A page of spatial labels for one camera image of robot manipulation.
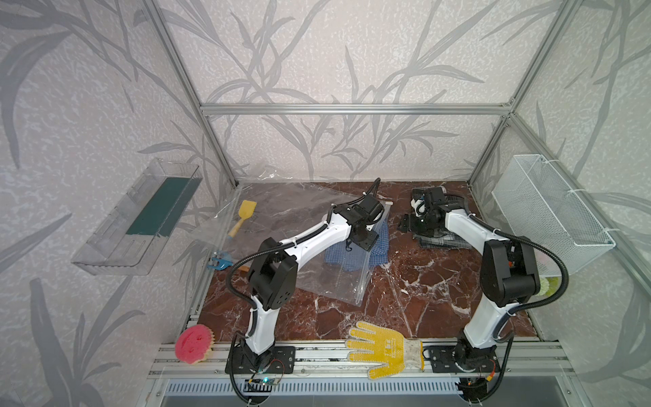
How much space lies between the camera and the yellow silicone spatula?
1.06 meters

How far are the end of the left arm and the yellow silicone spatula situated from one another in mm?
551

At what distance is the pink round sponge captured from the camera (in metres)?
0.74

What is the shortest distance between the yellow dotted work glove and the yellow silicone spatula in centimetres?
62

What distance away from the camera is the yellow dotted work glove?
736mm

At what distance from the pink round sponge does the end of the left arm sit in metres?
0.55

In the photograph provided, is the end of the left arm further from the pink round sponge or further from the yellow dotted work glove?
the pink round sponge

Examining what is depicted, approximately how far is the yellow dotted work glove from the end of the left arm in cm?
27

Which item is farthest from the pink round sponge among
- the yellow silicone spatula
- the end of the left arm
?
the end of the left arm

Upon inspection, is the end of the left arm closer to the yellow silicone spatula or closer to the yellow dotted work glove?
the yellow dotted work glove

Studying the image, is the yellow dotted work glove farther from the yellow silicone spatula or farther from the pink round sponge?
the yellow silicone spatula

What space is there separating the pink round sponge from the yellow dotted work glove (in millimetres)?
430

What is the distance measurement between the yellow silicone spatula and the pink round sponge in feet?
1.22

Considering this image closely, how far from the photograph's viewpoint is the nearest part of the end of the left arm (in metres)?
0.64
